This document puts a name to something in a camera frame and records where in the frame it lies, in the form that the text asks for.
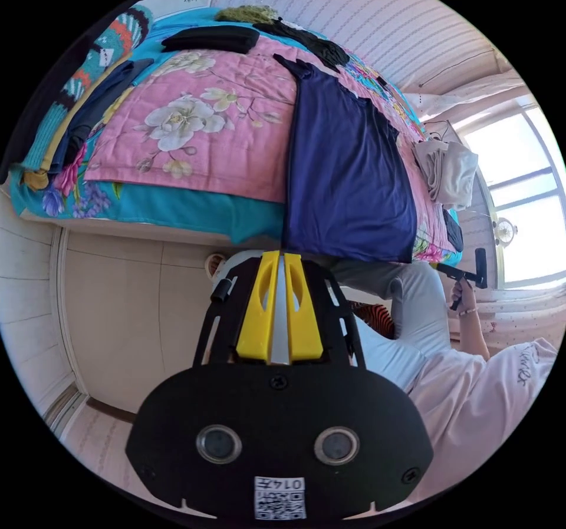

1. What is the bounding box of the green knitted garment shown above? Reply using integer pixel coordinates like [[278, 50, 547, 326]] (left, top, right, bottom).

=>
[[215, 5, 278, 25]]

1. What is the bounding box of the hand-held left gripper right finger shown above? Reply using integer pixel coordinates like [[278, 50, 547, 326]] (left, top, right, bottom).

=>
[[284, 253, 325, 362]]

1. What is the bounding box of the white beige garment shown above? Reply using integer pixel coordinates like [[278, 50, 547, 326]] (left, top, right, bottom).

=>
[[412, 139, 479, 212]]

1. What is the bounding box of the dark blue short sleeve shirt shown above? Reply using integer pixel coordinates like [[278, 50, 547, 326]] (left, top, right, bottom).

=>
[[273, 53, 419, 265]]

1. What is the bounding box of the window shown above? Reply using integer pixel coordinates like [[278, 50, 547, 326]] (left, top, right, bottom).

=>
[[459, 104, 566, 292]]

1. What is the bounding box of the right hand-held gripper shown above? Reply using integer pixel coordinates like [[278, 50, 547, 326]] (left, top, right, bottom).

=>
[[435, 263, 478, 312]]

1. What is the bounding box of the bed with pink floral quilt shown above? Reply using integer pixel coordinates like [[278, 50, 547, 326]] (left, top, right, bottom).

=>
[[8, 5, 466, 266]]

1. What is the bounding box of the person's right hand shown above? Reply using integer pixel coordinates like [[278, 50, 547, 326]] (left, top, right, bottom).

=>
[[450, 279, 479, 318]]

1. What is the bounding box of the pile of clothes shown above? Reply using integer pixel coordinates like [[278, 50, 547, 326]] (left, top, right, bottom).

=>
[[0, 0, 156, 192]]

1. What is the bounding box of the person's right forearm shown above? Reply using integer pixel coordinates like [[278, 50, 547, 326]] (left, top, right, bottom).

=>
[[459, 310, 492, 362]]

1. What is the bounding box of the folded black garment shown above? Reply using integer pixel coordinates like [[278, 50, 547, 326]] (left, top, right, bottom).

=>
[[160, 26, 261, 54]]

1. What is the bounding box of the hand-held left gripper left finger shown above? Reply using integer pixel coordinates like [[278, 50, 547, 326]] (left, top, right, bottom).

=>
[[236, 250, 281, 362]]

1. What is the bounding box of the crumpled black garment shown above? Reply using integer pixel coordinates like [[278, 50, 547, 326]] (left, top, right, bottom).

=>
[[253, 18, 353, 74]]

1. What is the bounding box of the small black garment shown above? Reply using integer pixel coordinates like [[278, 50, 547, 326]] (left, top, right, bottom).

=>
[[442, 209, 465, 252]]

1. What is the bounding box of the person's body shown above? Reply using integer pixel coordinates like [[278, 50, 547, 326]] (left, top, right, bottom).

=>
[[327, 258, 559, 508]]

